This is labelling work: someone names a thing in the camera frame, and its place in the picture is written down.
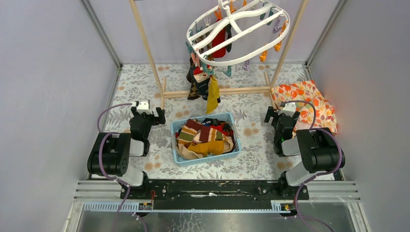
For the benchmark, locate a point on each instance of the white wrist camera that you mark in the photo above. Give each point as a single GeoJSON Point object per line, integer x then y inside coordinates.
{"type": "Point", "coordinates": [141, 107]}
{"type": "Point", "coordinates": [288, 109]}

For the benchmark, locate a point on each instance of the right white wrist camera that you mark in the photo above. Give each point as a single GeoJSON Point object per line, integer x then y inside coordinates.
{"type": "Point", "coordinates": [288, 109]}

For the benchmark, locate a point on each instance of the pile of socks in basket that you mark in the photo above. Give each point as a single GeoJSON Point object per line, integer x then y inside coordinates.
{"type": "Point", "coordinates": [197, 140]}

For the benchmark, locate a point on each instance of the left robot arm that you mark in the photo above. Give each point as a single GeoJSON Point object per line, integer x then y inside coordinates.
{"type": "Point", "coordinates": [109, 157]}

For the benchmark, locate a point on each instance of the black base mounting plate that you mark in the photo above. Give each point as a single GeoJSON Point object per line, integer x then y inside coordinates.
{"type": "Point", "coordinates": [171, 194]}

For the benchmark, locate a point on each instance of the white round clip hanger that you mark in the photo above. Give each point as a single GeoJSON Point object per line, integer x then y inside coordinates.
{"type": "Point", "coordinates": [207, 26]}

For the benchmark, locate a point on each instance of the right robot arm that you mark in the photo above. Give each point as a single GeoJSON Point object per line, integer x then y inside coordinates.
{"type": "Point", "coordinates": [317, 148]}

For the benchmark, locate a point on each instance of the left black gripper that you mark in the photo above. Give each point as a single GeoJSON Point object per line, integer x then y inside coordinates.
{"type": "Point", "coordinates": [146, 117]}

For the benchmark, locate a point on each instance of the red hanging sock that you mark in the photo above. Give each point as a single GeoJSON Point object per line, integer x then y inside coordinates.
{"type": "Point", "coordinates": [220, 37]}

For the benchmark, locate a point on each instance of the floral orange cloth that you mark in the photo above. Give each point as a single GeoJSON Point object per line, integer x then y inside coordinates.
{"type": "Point", "coordinates": [315, 110]}

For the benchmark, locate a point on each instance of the argyle dark hanging sock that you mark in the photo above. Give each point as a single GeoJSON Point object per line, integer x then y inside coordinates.
{"type": "Point", "coordinates": [194, 93]}

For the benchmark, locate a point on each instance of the floral table mat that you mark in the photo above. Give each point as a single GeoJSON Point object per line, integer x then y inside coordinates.
{"type": "Point", "coordinates": [256, 160]}

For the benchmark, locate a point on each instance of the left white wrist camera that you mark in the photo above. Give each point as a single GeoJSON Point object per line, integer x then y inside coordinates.
{"type": "Point", "coordinates": [141, 107]}

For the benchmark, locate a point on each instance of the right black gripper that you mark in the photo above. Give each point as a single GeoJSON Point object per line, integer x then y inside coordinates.
{"type": "Point", "coordinates": [271, 112]}

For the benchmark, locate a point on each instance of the wooden drying rack frame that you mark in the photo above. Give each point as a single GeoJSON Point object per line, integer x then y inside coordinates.
{"type": "Point", "coordinates": [221, 91]}

